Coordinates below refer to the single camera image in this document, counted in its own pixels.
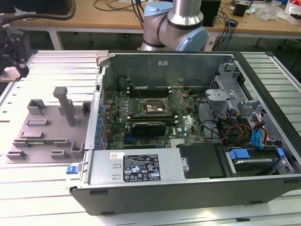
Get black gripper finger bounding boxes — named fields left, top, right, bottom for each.
left=9, top=28, right=30, bottom=78

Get silver CPU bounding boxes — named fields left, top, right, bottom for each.
left=0, top=66, right=23, bottom=82

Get CPU socket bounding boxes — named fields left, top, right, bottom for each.
left=140, top=97, right=170, bottom=116

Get wide black equipment box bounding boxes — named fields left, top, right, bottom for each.
left=0, top=0, right=74, bottom=15

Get wooden desk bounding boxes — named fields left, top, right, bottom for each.
left=0, top=0, right=301, bottom=49

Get pale grey case latch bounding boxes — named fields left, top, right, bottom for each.
left=95, top=50, right=111, bottom=68

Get grey parts rack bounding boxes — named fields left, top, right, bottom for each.
left=6, top=86, right=92, bottom=164

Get green RAM stick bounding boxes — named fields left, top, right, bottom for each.
left=25, top=140, right=68, bottom=145

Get black round speaker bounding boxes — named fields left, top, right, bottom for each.
left=117, top=75, right=130, bottom=91

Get grey power supply unit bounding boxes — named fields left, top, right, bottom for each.
left=88, top=148, right=186, bottom=186

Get black graphics card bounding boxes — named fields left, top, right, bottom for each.
left=130, top=121, right=167, bottom=137

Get green motherboard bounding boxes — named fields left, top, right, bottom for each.
left=101, top=87, right=209, bottom=150

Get silver chipset heatsink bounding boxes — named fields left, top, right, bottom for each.
left=169, top=138, right=187, bottom=148

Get grey metal drive cage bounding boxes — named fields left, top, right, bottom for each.
left=204, top=61, right=268, bottom=128

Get black PC case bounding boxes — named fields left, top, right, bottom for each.
left=69, top=50, right=301, bottom=216

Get black plastic shroud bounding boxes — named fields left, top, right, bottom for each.
left=176, top=143, right=228, bottom=179

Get clear plastic bags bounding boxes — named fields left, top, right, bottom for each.
left=257, top=3, right=290, bottom=22

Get hard disk in blue carrier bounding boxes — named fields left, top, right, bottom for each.
left=225, top=147, right=285, bottom=178

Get red white package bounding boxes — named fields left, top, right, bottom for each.
left=285, top=0, right=301, bottom=24

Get black camera cable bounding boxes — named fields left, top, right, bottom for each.
left=14, top=0, right=76, bottom=21

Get red yellow wire bundle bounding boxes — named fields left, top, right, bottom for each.
left=220, top=122, right=253, bottom=144

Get blue disk wire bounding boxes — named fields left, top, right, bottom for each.
left=251, top=127, right=268, bottom=150

